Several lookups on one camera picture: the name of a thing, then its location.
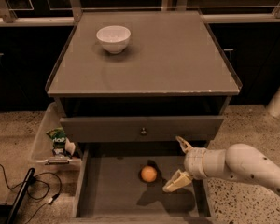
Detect grey drawer cabinet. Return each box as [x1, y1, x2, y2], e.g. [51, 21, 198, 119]
[45, 10, 243, 224]

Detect green snack bag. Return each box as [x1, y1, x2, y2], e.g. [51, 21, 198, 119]
[46, 127, 66, 156]

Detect orange fruit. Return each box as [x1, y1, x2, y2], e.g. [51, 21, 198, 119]
[140, 166, 158, 183]

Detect open middle drawer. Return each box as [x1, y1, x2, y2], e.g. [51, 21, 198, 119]
[73, 142, 216, 224]

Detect black bar on floor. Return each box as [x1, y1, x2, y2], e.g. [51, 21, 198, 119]
[5, 168, 35, 224]

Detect metal railing frame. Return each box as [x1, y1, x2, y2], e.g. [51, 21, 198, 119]
[0, 0, 280, 26]

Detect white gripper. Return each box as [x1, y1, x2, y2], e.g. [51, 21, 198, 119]
[162, 136, 207, 192]

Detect white ceramic bowl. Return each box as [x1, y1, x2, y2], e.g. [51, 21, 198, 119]
[96, 25, 132, 54]

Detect clear plastic storage bin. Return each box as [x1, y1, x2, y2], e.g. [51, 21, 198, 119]
[31, 103, 81, 168]

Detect top drawer front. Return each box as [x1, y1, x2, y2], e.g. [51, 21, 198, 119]
[60, 116, 223, 143]

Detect round metal drawer knob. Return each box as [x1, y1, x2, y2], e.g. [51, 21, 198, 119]
[140, 128, 147, 136]

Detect black cable on floor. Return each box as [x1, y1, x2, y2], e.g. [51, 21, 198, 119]
[0, 162, 63, 224]

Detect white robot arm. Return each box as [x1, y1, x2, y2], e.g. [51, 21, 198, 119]
[162, 136, 280, 197]

